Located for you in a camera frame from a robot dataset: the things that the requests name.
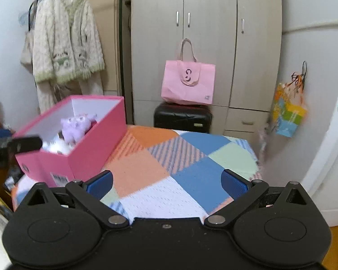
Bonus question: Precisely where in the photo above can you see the beige wooden wardrobe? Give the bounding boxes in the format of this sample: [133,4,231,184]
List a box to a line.
[131,0,282,138]

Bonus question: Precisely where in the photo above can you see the cream knitted cardigan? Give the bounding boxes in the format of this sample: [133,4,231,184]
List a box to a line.
[32,0,105,113]

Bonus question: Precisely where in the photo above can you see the clear plastic bag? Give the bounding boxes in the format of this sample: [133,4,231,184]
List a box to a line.
[256,124,272,164]

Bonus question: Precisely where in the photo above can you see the white plush toy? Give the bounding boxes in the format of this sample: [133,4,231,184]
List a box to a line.
[41,138,74,155]

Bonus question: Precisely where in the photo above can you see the white refrigerator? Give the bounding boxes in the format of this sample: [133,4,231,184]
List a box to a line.
[270,0,338,175]

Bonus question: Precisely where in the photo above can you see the colourful gift bag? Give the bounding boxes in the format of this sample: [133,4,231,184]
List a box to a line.
[272,61,308,138]

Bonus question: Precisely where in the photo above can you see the pink tote bag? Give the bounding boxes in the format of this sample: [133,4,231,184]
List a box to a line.
[161,38,216,105]

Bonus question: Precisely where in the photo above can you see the purple plush toy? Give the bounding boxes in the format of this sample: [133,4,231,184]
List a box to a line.
[60,113,98,148]

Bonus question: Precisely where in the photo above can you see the patchwork tablecloth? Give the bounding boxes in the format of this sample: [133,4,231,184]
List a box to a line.
[11,125,262,223]

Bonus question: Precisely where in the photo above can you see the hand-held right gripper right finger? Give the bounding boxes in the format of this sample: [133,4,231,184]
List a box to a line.
[204,169,317,228]

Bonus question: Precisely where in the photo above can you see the pink cardboard box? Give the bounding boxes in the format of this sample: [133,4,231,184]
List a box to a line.
[12,95,128,187]

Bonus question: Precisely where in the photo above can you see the black clothes rack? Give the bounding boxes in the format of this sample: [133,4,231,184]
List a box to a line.
[28,0,76,31]

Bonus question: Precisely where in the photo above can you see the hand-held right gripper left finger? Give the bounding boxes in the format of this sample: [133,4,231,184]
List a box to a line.
[18,170,129,229]

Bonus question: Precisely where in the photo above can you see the beige canvas tote bag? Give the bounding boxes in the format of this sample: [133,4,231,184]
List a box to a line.
[20,29,36,74]

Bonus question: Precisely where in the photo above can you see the black suitcase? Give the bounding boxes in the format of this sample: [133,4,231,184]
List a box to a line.
[153,102,213,134]

